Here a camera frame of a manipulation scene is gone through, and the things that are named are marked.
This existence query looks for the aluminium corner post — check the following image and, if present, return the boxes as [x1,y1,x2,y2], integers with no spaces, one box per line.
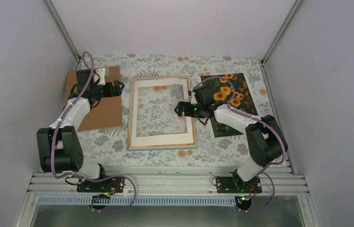
[43,0,81,63]
[261,0,303,67]

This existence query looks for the sunflower photo print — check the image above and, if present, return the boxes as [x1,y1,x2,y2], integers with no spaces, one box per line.
[203,73,258,138]

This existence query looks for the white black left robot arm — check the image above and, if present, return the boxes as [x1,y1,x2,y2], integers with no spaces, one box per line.
[36,66,124,192]

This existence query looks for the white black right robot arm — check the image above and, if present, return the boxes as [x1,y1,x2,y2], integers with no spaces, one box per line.
[174,85,288,192]

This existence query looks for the white mat board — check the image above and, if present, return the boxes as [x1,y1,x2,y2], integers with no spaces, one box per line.
[130,78,196,148]

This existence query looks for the grey slotted cable duct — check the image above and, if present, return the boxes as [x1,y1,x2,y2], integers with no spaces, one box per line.
[37,195,236,207]

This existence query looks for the aluminium mounting rail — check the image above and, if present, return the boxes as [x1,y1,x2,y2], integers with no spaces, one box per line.
[27,173,310,196]

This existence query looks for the right aluminium corner post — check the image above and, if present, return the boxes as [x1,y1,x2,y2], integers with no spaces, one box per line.
[261,0,303,67]

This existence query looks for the brown cardboard backing board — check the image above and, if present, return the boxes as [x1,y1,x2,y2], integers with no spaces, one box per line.
[65,66,122,132]

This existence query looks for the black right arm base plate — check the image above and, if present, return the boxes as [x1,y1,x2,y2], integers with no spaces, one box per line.
[214,176,262,194]

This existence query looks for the floral patterned tablecloth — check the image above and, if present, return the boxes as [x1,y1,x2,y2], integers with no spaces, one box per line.
[78,54,272,166]

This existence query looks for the left aluminium corner post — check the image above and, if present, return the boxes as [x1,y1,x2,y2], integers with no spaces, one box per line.
[43,0,81,63]

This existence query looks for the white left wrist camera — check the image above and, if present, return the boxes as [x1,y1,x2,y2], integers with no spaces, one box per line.
[94,68,109,86]

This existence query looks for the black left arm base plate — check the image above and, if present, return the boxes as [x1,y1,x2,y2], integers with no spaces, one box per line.
[77,176,125,193]

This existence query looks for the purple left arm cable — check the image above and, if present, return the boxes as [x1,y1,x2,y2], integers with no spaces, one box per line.
[50,51,137,214]

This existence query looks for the teal wooden picture frame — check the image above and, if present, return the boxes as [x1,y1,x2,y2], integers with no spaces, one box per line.
[126,75,199,152]

